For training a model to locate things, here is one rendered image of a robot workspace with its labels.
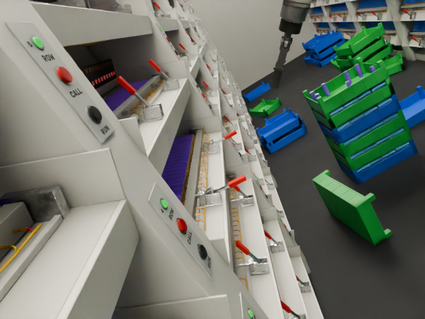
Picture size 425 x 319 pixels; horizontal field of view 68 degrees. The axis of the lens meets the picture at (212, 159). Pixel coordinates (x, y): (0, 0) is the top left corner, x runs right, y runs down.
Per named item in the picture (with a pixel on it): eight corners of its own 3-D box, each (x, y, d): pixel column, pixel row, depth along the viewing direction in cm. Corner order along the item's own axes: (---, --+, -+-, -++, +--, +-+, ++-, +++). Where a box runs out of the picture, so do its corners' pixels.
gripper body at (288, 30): (303, 24, 102) (295, 52, 108) (303, 19, 109) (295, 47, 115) (280, 19, 103) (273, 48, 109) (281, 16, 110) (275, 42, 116)
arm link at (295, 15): (310, 2, 106) (305, 21, 110) (284, -3, 107) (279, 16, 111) (311, 6, 99) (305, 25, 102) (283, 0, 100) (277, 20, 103)
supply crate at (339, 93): (365, 72, 150) (358, 57, 147) (389, 76, 131) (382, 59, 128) (308, 105, 154) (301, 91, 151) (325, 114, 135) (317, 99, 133)
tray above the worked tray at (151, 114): (190, 92, 95) (181, 44, 89) (156, 190, 39) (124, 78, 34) (126, 104, 96) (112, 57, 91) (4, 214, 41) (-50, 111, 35)
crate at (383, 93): (370, 86, 152) (365, 72, 150) (396, 93, 134) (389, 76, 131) (315, 118, 157) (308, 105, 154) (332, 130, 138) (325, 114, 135)
